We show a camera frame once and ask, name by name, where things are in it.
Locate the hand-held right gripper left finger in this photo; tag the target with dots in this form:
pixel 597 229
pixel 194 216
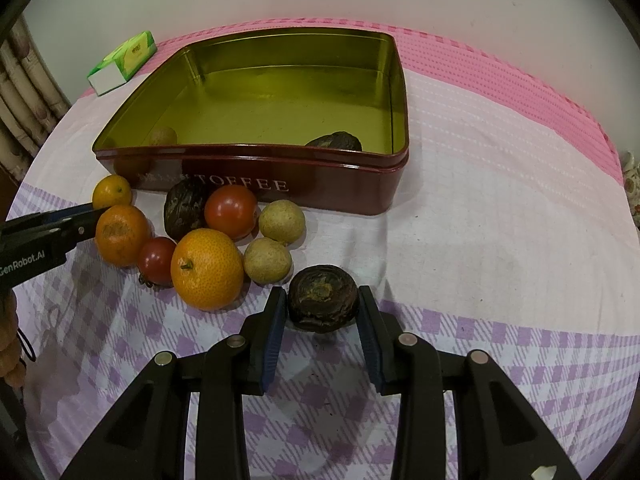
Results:
pixel 272 345

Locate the person's left hand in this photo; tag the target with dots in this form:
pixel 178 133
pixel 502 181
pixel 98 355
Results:
pixel 7 325

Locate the tan round longan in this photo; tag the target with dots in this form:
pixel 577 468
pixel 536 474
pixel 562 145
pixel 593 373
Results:
pixel 281 221
pixel 162 136
pixel 267 260

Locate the medium orange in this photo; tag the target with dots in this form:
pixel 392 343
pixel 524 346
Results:
pixel 121 236

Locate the large orange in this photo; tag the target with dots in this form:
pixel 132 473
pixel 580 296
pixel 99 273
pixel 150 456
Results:
pixel 206 270

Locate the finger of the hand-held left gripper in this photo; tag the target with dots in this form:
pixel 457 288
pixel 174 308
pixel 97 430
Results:
pixel 80 231
pixel 67 212

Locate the small orange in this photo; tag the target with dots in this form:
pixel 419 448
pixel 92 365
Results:
pixel 112 191

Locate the green tissue pack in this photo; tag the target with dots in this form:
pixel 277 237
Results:
pixel 127 57

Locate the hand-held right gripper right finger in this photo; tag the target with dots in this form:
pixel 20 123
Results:
pixel 370 345

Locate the small red tomato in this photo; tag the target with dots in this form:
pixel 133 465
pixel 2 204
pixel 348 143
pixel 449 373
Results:
pixel 156 260

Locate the pink and purple plaid cloth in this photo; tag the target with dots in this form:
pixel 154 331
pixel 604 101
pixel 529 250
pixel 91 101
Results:
pixel 500 210

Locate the beige patterned curtain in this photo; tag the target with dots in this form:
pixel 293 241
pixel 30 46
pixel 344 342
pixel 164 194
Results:
pixel 25 85

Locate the floral patterned object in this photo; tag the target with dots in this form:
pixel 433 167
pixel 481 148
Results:
pixel 631 175

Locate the dark red tin box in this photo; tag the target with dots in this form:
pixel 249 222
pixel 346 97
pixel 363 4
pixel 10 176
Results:
pixel 325 185

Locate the dark brown water chestnut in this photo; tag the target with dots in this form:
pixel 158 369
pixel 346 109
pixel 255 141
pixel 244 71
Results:
pixel 335 141
pixel 322 300
pixel 182 207

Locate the large red tomato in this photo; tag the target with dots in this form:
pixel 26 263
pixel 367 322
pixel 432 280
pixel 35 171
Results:
pixel 231 211

